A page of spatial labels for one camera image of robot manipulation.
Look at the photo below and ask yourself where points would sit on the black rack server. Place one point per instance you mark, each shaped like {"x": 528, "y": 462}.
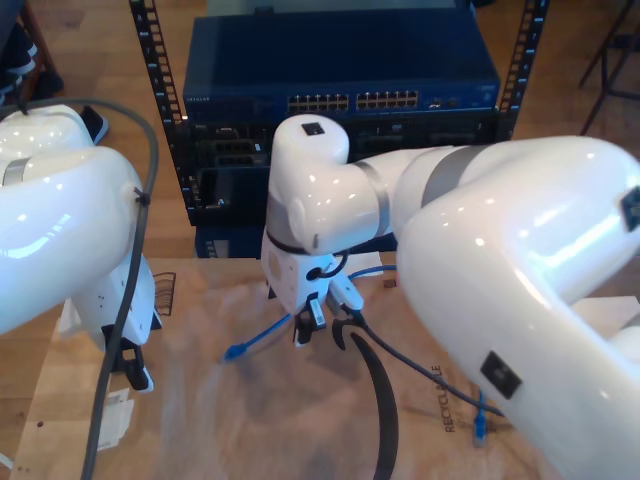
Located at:
{"x": 235, "y": 135}

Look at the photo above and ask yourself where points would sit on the dark shoe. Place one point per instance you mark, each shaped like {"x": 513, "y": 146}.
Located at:
{"x": 47, "y": 85}

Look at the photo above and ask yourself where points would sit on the grey flat panel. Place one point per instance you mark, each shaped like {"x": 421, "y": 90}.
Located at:
{"x": 350, "y": 6}

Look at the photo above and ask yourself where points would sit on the blue network switch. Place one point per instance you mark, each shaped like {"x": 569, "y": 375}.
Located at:
{"x": 340, "y": 60}

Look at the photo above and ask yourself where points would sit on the brown paper mailer envelope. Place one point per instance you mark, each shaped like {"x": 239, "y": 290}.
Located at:
{"x": 250, "y": 425}

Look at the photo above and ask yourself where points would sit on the black sneaker white sole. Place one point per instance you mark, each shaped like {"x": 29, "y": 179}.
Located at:
{"x": 97, "y": 127}

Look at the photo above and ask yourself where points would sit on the black perforated rack post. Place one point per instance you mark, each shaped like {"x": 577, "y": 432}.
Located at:
{"x": 160, "y": 85}
{"x": 522, "y": 65}

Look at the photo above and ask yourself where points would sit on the dark blue rack unit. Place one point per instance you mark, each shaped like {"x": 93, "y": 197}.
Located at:
{"x": 230, "y": 242}

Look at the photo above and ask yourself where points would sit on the white paper label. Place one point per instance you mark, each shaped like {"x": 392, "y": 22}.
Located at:
{"x": 117, "y": 415}

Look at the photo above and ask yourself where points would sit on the dark sneaker white sole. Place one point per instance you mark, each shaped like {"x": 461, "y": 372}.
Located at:
{"x": 10, "y": 82}
{"x": 22, "y": 50}

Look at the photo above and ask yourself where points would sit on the black open rack chassis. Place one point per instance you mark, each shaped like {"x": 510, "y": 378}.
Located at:
{"x": 230, "y": 190}

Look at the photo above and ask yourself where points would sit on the white tape strip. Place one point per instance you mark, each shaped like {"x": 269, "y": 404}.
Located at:
{"x": 365, "y": 262}

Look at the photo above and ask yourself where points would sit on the dark metal chair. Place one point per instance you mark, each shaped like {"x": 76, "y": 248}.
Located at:
{"x": 607, "y": 55}

